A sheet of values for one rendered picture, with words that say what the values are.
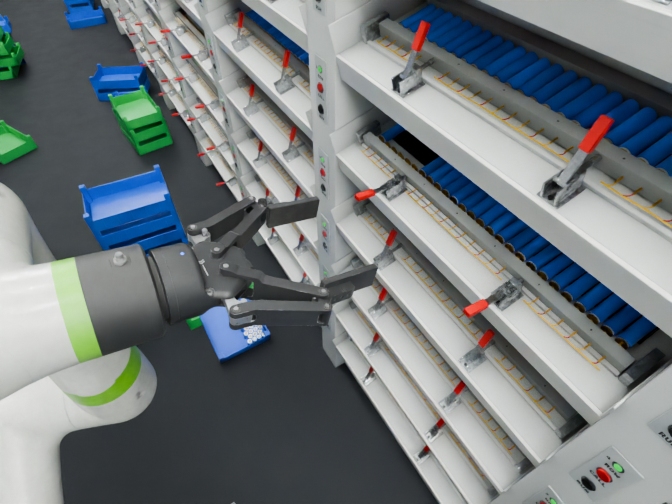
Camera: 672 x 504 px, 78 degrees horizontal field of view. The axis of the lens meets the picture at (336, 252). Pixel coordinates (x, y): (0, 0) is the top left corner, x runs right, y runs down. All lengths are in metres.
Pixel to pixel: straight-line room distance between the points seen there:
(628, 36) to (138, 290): 0.44
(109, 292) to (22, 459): 0.53
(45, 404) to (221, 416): 0.82
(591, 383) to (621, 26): 0.40
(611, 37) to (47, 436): 0.90
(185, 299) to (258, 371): 1.22
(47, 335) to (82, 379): 0.31
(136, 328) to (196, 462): 1.17
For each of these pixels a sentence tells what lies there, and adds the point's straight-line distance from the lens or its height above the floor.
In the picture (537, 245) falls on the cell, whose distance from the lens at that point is 0.67.
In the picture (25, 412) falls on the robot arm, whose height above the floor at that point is 0.77.
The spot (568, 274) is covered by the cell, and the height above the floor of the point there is 0.99.
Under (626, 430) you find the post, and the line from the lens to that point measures 0.60.
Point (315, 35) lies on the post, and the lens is 0.81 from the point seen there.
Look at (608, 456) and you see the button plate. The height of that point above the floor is 0.90.
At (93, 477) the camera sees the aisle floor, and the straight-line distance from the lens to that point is 1.65.
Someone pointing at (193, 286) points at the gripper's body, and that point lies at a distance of 0.41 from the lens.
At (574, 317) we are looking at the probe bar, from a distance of 0.62.
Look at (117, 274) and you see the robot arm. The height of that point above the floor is 1.16.
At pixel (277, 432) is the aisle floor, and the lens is 1.52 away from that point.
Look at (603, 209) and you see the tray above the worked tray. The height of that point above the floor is 1.14.
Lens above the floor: 1.44
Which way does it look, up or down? 49 degrees down
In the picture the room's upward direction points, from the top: straight up
